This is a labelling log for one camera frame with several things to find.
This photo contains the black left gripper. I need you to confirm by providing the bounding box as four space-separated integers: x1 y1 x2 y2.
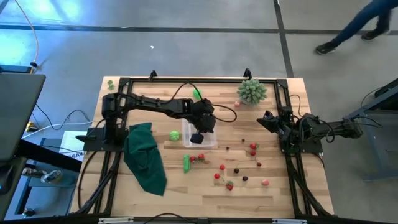
190 98 217 145

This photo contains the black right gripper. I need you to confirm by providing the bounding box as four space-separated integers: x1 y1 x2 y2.
256 111 293 141

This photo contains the clear plastic tupperware container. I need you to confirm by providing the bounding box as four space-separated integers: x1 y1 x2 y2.
182 118 218 149

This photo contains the small potted green plant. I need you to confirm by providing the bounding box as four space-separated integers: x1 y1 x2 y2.
236 78 268 106

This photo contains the dark green cloth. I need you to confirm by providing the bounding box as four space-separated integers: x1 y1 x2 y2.
123 122 168 197

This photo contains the person's shoe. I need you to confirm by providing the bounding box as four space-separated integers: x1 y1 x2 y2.
314 40 338 56
361 28 389 42

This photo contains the white edge clip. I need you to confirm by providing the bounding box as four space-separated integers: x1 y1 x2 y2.
98 217 134 224
272 218 308 224

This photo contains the blue grey side table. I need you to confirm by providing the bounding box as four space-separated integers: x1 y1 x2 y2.
343 77 398 183

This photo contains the white paper sheet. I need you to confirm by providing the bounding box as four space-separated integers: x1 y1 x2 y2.
58 130 88 162

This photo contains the person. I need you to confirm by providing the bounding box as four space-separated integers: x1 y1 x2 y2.
314 0 394 56

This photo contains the black side stand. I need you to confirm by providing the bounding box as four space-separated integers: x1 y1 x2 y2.
0 139 83 218

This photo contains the shiny metal cylinder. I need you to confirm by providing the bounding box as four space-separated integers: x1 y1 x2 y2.
40 169 63 184

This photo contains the grey laptop lid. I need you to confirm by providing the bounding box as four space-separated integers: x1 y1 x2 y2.
0 73 47 162

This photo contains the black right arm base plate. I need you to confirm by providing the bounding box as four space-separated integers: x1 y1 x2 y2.
279 136 324 155

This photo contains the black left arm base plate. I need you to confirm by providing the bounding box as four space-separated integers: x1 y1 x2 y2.
75 126 125 152

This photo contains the black floor cable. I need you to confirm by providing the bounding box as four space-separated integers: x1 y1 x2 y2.
34 103 93 131

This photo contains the white floor cable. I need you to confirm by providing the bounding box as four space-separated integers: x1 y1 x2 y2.
21 121 93 139

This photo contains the beige hanging cable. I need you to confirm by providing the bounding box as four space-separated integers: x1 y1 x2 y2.
14 0 40 74

